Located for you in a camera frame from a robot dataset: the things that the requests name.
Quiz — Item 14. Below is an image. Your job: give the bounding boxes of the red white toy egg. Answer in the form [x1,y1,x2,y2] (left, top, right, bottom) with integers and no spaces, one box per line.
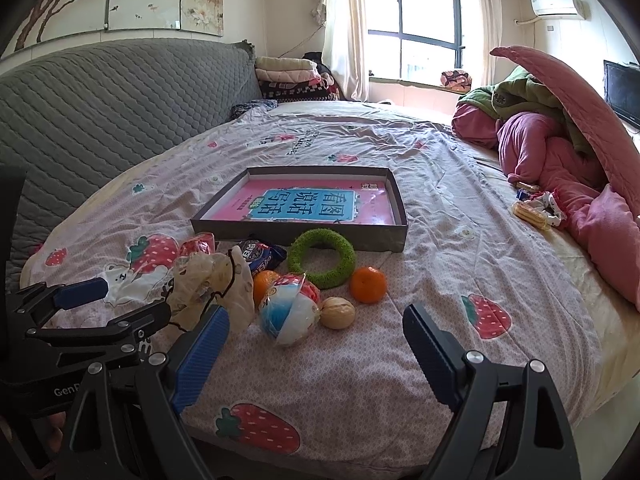
[178,232,216,258]

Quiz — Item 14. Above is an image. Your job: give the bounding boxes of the blue white toy egg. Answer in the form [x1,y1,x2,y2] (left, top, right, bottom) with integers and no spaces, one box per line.
[258,273,320,347]

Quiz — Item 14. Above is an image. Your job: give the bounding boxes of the blue oreo cookie packet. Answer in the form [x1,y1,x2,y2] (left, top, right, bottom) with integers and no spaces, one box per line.
[239,240,286,276]

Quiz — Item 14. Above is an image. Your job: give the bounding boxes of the walnut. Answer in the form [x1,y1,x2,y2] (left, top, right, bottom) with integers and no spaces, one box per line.
[320,297,356,330]

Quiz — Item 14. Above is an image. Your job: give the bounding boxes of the green fuzzy ring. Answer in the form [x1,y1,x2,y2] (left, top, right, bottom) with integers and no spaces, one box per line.
[286,227,358,291]

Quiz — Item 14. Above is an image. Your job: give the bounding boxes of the orange tangerine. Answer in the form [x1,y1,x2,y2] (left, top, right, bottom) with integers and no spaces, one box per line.
[349,266,387,304]
[253,270,281,308]

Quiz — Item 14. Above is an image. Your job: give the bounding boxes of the person's left hand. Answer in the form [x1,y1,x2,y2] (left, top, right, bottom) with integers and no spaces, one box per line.
[47,412,66,453]

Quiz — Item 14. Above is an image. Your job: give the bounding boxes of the pink strawberry bed sheet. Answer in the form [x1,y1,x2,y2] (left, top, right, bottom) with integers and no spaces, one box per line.
[21,106,602,479]

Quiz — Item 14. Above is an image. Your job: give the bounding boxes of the grey quilted headboard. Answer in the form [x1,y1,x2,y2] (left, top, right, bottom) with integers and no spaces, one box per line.
[1,38,259,288]

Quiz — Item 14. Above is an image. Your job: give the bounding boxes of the grey cardboard box tray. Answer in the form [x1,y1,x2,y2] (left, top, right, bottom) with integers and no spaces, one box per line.
[191,166,408,252]

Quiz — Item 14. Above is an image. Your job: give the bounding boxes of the pink blue book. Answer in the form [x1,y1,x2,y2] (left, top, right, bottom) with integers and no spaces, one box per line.
[203,178,396,226]

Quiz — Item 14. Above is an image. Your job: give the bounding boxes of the snack packets by quilt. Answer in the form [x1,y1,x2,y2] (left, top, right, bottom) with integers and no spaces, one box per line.
[511,182,567,230]

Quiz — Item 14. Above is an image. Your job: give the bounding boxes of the pink quilt pile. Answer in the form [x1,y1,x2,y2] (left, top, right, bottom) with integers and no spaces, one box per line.
[451,46,639,304]

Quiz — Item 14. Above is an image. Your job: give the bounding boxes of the folded blankets stack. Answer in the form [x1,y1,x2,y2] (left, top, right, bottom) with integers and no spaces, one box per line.
[255,56,344,102]

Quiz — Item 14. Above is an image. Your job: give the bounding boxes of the left cream curtain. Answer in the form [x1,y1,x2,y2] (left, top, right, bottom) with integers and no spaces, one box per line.
[322,0,369,102]

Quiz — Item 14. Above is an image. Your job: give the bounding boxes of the cream curtain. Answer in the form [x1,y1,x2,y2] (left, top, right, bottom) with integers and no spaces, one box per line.
[462,0,503,87]
[322,0,369,102]

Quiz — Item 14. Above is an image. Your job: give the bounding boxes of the green blanket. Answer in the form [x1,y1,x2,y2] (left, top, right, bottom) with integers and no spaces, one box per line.
[458,66,594,156]

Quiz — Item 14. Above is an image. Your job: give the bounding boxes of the black television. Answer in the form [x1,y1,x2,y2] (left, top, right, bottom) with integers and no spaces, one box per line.
[603,60,640,128]

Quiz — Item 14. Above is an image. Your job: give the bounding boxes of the patterned bag on sill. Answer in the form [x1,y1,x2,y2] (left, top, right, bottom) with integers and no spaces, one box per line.
[440,70,472,93]

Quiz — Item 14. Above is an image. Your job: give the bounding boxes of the white air conditioner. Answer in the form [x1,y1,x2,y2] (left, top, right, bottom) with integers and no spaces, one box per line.
[530,0,587,20]

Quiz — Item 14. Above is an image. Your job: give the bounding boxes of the right cream curtain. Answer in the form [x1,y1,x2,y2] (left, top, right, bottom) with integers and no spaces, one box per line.
[462,0,503,87]

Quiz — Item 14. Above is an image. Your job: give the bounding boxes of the floral wall painting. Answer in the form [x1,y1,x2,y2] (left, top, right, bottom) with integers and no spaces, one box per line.
[4,0,224,55]

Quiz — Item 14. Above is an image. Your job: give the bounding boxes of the window with dark frame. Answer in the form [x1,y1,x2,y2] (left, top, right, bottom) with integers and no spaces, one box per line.
[366,0,464,86]

